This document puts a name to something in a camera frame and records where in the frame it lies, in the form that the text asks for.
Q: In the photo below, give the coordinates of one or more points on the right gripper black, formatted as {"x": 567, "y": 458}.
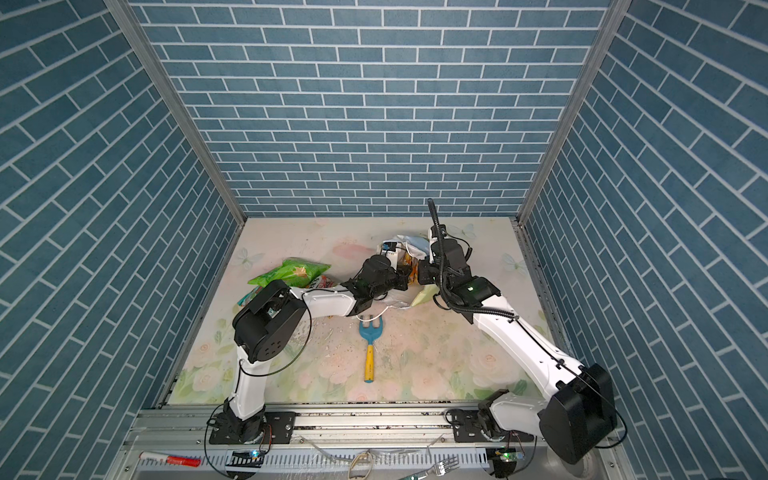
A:
{"x": 424, "y": 273}

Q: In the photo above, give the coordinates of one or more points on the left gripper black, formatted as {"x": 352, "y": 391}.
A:
{"x": 401, "y": 277}

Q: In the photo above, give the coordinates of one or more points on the illustrated paper gift bag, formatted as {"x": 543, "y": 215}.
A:
{"x": 416, "y": 294}

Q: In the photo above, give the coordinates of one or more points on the orange snack packet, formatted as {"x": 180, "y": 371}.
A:
{"x": 323, "y": 282}

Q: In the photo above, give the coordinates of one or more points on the green chips bag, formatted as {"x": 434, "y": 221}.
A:
{"x": 294, "y": 272}

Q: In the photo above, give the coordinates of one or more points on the teal red snack packet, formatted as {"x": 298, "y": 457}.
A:
{"x": 248, "y": 297}

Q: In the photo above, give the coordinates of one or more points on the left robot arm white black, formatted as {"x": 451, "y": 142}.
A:
{"x": 263, "y": 328}

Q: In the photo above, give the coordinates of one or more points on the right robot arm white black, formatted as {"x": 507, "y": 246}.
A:
{"x": 579, "y": 408}

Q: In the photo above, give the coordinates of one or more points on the blue yellow toy rake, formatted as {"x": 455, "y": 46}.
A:
{"x": 370, "y": 331}

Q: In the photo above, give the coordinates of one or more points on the metal fork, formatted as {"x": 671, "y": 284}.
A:
{"x": 439, "y": 469}

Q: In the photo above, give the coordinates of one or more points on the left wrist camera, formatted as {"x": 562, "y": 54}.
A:
{"x": 394, "y": 251}

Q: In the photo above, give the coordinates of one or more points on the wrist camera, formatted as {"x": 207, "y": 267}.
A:
{"x": 394, "y": 251}
{"x": 433, "y": 237}

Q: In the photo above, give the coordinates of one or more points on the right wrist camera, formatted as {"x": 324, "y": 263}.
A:
{"x": 433, "y": 237}

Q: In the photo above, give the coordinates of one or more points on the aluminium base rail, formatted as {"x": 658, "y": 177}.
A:
{"x": 379, "y": 424}

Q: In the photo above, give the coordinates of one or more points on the white slotted cable duct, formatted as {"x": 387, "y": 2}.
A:
{"x": 313, "y": 459}

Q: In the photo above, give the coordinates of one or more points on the red handled tool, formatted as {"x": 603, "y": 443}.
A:
{"x": 171, "y": 459}

